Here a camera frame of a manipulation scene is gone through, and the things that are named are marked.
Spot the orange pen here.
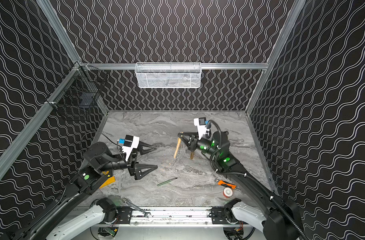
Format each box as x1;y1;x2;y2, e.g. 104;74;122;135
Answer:
173;137;182;159

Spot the silver wrench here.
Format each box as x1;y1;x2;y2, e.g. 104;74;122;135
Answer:
122;198;152;218

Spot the white wire mesh basket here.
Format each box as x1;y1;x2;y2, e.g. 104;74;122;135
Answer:
134;62;202;89

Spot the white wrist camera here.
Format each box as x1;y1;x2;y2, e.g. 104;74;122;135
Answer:
116;135;139;163
193;117;211;140

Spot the aluminium corner frame post right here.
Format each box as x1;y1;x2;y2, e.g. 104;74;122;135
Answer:
245;0;306;116

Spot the yellow cube block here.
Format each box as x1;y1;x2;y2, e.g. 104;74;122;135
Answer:
100;177;116;189

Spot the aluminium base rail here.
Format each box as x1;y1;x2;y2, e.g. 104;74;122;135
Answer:
116;206;291;227

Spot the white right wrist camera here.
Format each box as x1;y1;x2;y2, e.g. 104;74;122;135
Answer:
193;117;211;140

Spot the aluminium corner frame post left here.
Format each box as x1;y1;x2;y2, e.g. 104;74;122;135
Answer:
36;0;81;63

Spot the aluminium corner frame post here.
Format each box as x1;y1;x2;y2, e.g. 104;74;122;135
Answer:
36;0;81;63
245;0;306;116

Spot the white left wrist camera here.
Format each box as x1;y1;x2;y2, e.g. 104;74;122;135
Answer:
116;135;139;163

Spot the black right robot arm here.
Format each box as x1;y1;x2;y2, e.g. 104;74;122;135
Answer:
178;131;307;240

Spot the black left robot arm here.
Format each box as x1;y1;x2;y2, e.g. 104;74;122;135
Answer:
1;142;157;240

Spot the orange handled utility knife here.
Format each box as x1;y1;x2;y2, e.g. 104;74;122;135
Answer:
215;179;237;190

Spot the red white tape roll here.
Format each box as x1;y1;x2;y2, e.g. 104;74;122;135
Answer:
223;188;233;198

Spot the black wire basket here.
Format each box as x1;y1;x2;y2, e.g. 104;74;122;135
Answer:
50;66;107;122

